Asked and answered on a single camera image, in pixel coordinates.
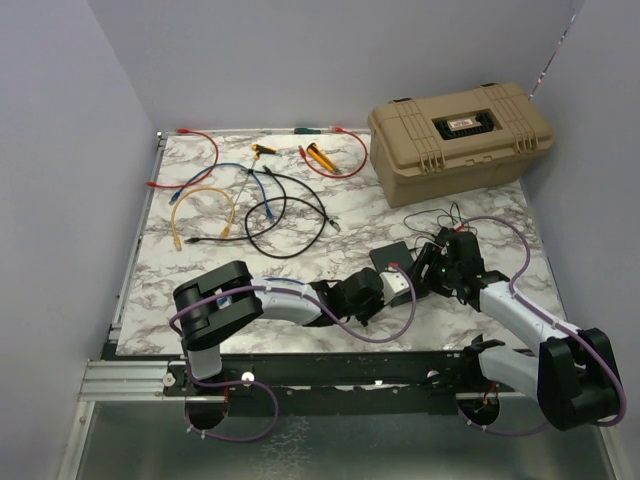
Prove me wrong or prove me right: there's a yellow ethernet cable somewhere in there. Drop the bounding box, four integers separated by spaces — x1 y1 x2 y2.
170 187 236 252

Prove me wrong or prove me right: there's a blue ethernet cable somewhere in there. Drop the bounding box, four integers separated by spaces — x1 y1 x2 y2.
169 162 276 221

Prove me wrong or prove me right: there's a tan plastic toolbox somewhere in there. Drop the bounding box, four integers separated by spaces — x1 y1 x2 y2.
368 83 554 208

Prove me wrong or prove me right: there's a black network switch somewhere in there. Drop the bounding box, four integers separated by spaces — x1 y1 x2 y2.
369 240 429 308

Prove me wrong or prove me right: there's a black power adapter with cable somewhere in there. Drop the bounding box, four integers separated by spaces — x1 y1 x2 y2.
402 201 481 251

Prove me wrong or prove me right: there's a black mounting rail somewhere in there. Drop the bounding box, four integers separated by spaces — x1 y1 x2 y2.
99 349 581 416

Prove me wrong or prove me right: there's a black braided ethernet cable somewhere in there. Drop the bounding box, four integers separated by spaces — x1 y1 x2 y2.
243 166 342 259

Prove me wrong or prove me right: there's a red ethernet cable left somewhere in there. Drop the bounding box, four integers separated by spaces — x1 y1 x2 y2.
146 127 221 189

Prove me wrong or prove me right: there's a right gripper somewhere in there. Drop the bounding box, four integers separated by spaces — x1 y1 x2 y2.
403 242 461 298

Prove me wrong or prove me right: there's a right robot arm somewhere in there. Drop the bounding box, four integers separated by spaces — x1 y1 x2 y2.
409 228 626 431

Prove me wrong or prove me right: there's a thin black cable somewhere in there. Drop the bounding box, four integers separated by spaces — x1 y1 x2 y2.
183 197 289 246

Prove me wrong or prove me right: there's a yellow black T-handle wrench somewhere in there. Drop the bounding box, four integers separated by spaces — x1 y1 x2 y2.
234 143 277 203

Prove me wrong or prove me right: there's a green handled screwdriver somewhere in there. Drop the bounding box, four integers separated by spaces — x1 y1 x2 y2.
264 126 334 135

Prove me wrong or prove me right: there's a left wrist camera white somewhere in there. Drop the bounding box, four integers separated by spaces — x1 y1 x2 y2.
380 266 410 303

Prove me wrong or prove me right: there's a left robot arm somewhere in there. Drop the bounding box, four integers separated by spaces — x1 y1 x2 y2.
173 261 409 395

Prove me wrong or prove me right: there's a yellow black utility knife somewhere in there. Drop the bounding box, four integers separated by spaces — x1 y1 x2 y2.
306 142 340 174

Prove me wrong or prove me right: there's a red ethernet cable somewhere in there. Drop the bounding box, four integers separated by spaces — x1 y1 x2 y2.
297 124 370 178
146 127 221 189

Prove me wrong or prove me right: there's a red ethernet cable right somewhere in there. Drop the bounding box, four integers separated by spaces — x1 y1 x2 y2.
297 124 370 178

